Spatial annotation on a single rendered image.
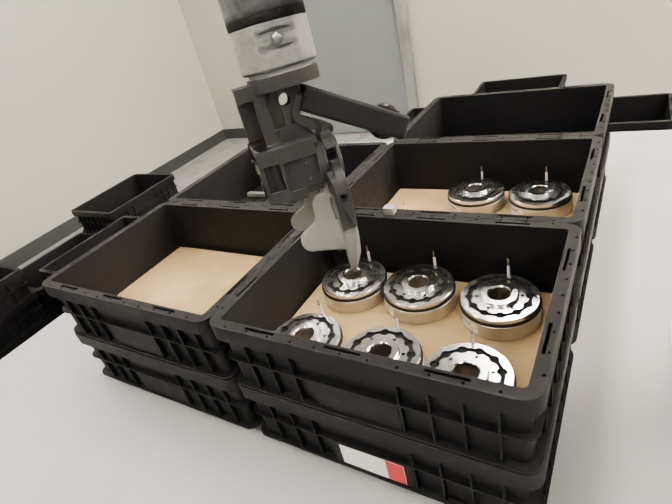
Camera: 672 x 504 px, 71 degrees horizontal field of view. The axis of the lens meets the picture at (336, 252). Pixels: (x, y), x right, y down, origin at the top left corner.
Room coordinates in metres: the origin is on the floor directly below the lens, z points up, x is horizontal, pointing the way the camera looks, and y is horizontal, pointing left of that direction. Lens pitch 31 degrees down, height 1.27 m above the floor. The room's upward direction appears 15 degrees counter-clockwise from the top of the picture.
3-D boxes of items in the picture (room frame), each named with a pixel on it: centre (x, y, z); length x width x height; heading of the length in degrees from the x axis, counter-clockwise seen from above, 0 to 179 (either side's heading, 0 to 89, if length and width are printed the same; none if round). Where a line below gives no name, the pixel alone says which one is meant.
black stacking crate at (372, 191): (0.73, -0.24, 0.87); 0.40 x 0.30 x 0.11; 53
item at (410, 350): (0.43, -0.02, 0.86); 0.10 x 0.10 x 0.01
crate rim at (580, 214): (0.73, -0.24, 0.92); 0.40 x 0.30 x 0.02; 53
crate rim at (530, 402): (0.49, -0.06, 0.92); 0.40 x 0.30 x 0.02; 53
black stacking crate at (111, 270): (0.73, 0.26, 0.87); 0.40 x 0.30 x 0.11; 53
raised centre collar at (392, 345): (0.43, -0.02, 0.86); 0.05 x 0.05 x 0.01
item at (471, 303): (0.48, -0.19, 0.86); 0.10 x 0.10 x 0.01
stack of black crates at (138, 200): (2.19, 0.90, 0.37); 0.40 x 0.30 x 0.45; 144
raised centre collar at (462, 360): (0.36, -0.11, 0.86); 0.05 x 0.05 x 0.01
